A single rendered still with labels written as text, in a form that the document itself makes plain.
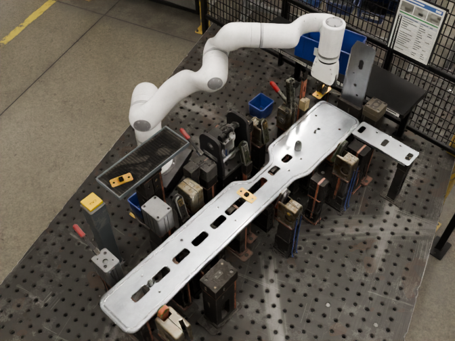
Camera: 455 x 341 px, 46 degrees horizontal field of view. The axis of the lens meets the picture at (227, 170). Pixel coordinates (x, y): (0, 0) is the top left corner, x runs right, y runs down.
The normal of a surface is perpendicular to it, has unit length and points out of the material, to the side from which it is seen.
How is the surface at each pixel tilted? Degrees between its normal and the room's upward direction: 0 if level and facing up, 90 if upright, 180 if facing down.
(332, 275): 0
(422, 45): 90
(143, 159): 0
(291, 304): 0
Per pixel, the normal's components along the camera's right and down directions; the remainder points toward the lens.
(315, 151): -0.01, -0.62
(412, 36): -0.67, 0.58
